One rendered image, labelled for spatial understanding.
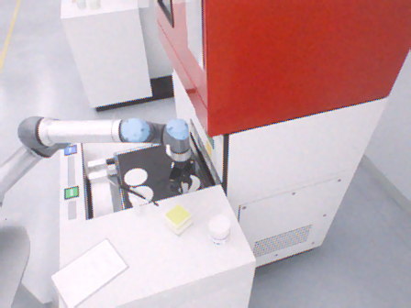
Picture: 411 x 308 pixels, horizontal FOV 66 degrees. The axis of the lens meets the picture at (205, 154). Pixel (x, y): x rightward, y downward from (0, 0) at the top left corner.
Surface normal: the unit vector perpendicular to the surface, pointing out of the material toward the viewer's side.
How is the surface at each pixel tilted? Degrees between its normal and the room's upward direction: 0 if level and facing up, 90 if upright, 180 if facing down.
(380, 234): 0
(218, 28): 90
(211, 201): 0
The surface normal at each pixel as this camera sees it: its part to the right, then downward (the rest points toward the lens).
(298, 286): -0.02, -0.71
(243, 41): 0.31, 0.66
